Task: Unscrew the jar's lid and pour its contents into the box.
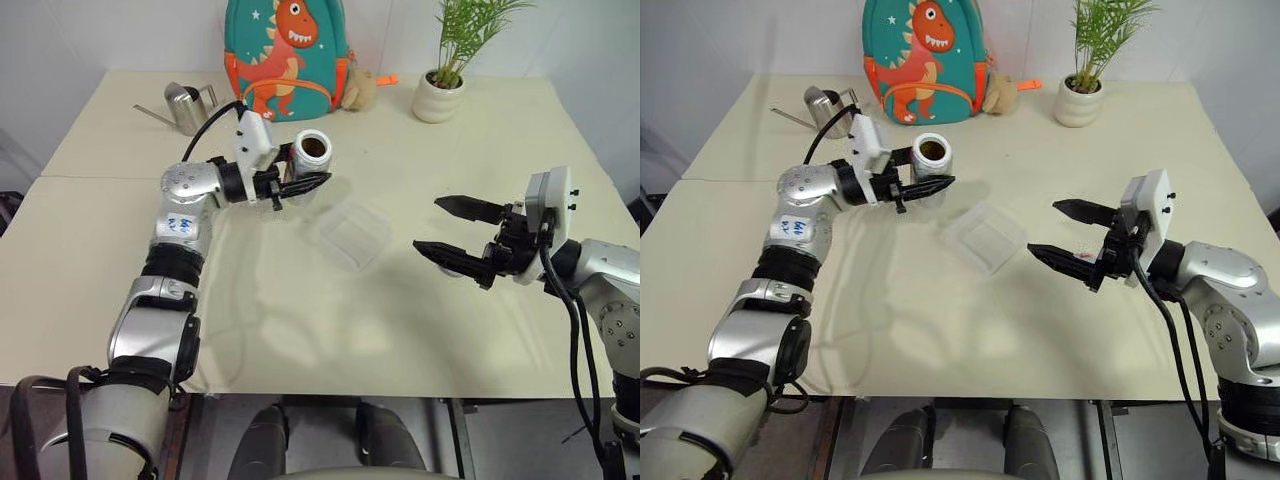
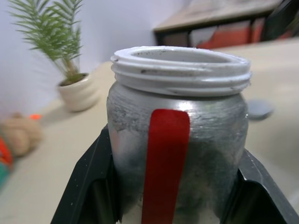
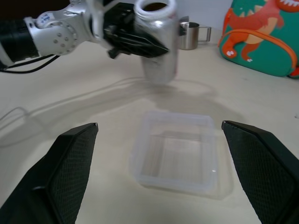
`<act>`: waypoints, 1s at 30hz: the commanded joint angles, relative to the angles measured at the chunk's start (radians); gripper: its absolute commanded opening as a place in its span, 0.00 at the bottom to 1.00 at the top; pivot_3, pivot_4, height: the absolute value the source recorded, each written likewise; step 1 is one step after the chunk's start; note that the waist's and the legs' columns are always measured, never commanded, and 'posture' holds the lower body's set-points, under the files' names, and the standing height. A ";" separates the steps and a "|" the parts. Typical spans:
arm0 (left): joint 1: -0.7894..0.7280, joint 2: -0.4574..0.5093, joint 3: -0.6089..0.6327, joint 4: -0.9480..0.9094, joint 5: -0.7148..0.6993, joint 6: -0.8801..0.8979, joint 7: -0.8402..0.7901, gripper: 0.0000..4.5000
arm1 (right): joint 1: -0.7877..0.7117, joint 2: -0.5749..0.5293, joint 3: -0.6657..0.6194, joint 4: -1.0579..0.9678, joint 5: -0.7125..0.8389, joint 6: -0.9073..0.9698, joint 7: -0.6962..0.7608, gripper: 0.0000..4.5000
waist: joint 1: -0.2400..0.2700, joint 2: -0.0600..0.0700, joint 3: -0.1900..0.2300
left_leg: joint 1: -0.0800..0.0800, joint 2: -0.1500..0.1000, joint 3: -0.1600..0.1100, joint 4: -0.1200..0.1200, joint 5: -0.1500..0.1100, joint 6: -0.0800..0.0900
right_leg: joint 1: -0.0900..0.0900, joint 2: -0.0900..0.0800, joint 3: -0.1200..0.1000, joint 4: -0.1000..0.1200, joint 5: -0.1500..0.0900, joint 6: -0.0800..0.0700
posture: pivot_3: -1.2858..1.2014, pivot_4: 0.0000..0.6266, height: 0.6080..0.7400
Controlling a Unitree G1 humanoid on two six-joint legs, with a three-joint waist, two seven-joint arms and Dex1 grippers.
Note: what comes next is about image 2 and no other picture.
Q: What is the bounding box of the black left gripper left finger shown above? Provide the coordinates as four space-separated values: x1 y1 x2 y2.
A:
50 123 123 224

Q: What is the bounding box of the grey round jar lid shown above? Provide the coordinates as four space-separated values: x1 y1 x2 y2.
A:
248 99 274 121

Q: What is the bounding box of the green plant in white pot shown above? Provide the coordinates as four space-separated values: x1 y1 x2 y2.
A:
7 0 100 112

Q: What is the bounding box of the wooden shelf with black frame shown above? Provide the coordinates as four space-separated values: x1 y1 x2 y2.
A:
153 0 299 50

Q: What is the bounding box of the silver jar with red stripe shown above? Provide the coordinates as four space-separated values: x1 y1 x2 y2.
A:
106 46 253 224

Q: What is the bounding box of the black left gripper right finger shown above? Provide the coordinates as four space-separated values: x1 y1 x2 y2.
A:
219 147 299 224

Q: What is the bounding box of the orange and teal toy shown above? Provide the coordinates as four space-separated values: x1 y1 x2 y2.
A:
0 136 14 187

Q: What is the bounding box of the beige knitted plush toy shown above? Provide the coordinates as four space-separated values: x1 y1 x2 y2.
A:
0 112 44 157

